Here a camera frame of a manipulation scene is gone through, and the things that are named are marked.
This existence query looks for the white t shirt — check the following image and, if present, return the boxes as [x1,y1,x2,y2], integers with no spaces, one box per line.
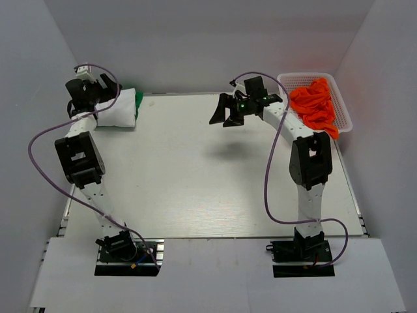
[93,87,137,128]

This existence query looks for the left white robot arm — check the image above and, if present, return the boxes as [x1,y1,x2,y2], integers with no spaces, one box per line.
[55,71,134,254]

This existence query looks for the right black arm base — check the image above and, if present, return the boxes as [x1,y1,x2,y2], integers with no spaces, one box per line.
[265,240,335,278]

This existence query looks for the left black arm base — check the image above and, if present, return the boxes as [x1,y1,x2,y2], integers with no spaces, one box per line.
[94,240,159,277]

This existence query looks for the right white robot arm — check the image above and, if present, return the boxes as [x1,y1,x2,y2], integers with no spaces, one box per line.
[209,93,332,242]

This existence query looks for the folded green t shirt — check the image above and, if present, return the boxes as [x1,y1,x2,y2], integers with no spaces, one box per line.
[94,91,146,131]

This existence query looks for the crumpled orange t shirt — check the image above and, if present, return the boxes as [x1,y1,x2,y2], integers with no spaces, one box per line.
[290,78,339,140]

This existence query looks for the white plastic basket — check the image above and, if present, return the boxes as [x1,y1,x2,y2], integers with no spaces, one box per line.
[278,72,352,140]

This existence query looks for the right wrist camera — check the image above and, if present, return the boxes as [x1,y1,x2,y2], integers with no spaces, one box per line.
[244,76,268,100]

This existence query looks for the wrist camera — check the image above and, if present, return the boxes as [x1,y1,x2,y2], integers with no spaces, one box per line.
[74,65,97,83]
[244,76,268,100]

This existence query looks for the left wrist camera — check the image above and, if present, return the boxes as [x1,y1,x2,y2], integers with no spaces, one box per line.
[74,65,97,83]

